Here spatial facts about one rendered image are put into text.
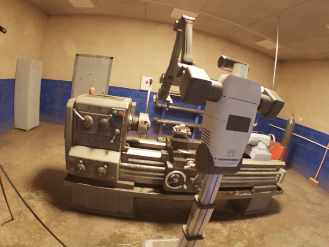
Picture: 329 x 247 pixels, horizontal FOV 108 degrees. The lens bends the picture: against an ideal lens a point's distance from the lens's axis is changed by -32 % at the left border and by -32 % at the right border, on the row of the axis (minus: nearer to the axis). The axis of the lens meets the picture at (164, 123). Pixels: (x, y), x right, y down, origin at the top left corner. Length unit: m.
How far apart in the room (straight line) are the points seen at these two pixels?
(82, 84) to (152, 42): 2.32
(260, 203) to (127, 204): 1.93
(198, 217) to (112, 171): 1.01
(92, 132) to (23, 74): 3.47
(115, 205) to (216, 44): 4.90
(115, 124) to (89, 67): 3.58
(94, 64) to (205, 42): 3.23
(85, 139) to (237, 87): 1.49
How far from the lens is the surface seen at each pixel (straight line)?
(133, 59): 4.95
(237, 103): 0.77
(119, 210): 2.16
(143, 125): 1.83
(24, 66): 4.90
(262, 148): 2.52
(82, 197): 2.16
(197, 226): 1.09
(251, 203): 2.74
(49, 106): 5.73
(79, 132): 1.82
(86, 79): 5.12
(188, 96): 0.68
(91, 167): 1.78
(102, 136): 1.76
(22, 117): 5.01
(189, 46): 0.94
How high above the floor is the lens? 1.54
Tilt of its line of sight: 12 degrees down
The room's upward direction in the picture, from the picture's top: 10 degrees clockwise
